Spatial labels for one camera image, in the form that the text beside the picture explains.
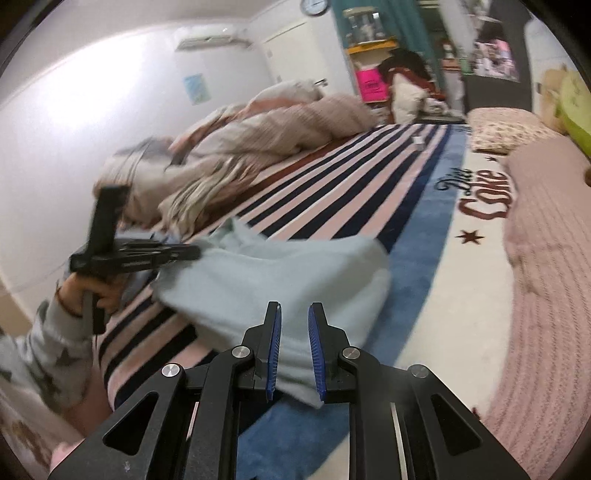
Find yellow shelf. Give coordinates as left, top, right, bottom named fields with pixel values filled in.
left=348, top=41, right=398, bottom=102

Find white bed headboard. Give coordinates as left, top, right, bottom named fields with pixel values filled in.
left=524, top=18, right=583, bottom=112

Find floral pillow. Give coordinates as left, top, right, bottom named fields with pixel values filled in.
left=466, top=107, right=564, bottom=155

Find dark bookshelf desk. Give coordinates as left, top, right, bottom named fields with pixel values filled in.
left=443, top=0, right=532, bottom=112

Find white door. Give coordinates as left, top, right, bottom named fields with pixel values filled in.
left=261, top=21, right=319, bottom=86

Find small wall poster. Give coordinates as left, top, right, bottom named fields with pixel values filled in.
left=184, top=74, right=212, bottom=104

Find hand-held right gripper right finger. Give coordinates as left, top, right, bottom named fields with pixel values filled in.
left=308, top=302, right=532, bottom=480

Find beige crumpled comforter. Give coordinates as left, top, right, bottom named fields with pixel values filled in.
left=95, top=79, right=377, bottom=232

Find pile of clothes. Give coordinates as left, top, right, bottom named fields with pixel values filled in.
left=376, top=50, right=451, bottom=124

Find person's left hand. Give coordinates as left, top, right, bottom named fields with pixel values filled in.
left=58, top=272, right=125, bottom=320

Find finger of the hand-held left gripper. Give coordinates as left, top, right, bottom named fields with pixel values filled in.
left=152, top=244, right=202, bottom=263

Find striped printed blanket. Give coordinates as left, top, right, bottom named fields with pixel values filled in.
left=92, top=121, right=522, bottom=480

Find green avocado plush toy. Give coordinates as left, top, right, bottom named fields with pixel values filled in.
left=556, top=71, right=591, bottom=155

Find glass tank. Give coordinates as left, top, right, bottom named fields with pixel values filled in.
left=344, top=7, right=386, bottom=44

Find light blue pants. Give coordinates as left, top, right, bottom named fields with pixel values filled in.
left=150, top=217, right=393, bottom=409

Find tan plush toy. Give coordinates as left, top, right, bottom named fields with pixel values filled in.
left=538, top=65, right=578, bottom=132

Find white air conditioner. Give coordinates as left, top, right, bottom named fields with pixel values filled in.
left=174, top=32, right=252, bottom=52

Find teal curtain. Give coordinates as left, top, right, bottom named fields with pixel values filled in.
left=330, top=0, right=444, bottom=97

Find pink bag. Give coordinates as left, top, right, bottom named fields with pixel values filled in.
left=356, top=68, right=389, bottom=103

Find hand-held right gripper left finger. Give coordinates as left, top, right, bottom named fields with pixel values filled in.
left=46, top=301, right=282, bottom=480

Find pink knit blanket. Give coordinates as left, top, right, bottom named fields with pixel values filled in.
left=480, top=136, right=591, bottom=462

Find person's left forearm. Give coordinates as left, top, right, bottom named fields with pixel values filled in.
left=0, top=298, right=95, bottom=411

